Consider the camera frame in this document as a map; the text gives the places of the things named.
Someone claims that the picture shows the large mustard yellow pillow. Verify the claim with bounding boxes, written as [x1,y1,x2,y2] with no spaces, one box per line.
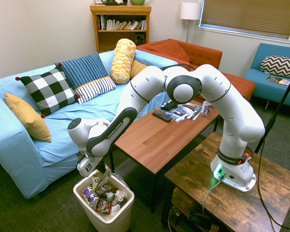
[4,92,52,143]

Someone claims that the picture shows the black camera stand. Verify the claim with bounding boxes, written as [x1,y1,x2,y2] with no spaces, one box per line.
[254,66,290,154]

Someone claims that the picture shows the black white zigzag pillow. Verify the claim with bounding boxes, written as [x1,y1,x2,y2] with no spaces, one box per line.
[260,55,290,81]

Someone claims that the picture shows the wooden coffee table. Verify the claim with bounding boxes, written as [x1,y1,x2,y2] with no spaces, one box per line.
[109,99,220,214]

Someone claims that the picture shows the orange tufted sofa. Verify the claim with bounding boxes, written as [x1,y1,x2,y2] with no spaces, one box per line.
[136,38,256,102]

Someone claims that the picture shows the red snack wrapper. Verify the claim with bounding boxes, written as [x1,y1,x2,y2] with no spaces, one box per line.
[95,199,112,215]

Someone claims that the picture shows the black cable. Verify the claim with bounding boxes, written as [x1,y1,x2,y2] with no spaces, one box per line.
[255,135,290,229]

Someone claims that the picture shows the brown window blinds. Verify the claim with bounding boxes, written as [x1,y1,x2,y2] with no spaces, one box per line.
[199,0,290,40]

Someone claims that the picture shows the small mustard yellow pillow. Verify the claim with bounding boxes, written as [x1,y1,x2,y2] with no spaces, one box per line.
[130,59,148,80]

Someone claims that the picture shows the black power strip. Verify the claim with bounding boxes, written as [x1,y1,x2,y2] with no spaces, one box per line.
[168,207,220,232]

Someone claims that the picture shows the white plastic trash bin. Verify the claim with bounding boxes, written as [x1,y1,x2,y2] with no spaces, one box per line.
[72,169,135,232]

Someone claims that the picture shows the long black remote control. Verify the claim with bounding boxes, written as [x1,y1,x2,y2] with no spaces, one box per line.
[152,110,173,123]

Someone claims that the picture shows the black white checkered pillow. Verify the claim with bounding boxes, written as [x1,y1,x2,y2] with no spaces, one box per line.
[15,62,81,119]

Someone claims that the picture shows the purple labelled plastic bottle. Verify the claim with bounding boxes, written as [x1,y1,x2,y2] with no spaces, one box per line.
[83,186,99,209]

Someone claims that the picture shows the black speaker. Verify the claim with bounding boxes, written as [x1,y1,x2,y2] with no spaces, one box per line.
[135,33,146,46]

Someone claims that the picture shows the light blue sofa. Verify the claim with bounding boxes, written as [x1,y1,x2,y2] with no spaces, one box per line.
[0,49,179,202]

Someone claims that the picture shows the yellow patterned bolster pillow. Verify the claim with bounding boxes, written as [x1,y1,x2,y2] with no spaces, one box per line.
[109,38,137,85]

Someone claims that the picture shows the floor vent grille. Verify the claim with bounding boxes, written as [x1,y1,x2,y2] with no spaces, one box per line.
[114,161,139,180]

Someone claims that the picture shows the row of books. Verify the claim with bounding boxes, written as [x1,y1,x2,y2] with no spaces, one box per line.
[97,14,147,31]

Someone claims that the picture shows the dark magazine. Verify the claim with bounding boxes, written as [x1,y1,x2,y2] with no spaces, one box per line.
[265,75,290,88]

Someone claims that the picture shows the silver can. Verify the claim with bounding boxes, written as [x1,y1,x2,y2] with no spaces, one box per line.
[103,190,116,202]

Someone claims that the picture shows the teal sofa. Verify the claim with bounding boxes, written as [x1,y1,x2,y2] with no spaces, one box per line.
[244,43,290,110]

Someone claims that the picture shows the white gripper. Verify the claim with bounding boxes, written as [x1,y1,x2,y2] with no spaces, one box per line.
[76,156,103,177]

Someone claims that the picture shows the pile of glossy magazines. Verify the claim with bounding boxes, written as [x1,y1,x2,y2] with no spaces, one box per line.
[155,102,204,123]

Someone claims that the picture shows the rustic dark wood table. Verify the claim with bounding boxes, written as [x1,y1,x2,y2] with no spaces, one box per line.
[160,131,290,232]

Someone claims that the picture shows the grey cable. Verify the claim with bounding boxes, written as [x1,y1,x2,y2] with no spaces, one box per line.
[202,179,223,214]

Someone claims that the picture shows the white floor lamp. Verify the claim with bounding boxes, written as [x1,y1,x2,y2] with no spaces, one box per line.
[179,2,203,44]

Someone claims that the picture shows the white purple drink bottle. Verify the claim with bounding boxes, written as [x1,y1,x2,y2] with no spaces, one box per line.
[201,100,212,118]

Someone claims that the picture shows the wooden bookshelf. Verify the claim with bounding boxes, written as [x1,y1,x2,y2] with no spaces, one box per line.
[89,4,152,54]

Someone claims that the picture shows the crumpled white paper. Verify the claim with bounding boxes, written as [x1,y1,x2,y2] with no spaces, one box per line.
[114,189,127,202]

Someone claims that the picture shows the white yellow chip bag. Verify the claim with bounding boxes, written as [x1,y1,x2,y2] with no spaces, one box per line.
[91,166,113,192]

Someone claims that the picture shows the blue striped pillow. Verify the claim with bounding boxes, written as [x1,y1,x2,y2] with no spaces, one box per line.
[54,52,110,91]

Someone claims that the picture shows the white navy striped pillow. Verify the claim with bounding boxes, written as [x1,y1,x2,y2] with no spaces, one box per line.
[74,76,117,105]

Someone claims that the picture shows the black game controller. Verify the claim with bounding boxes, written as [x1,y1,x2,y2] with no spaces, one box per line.
[160,101,177,112]

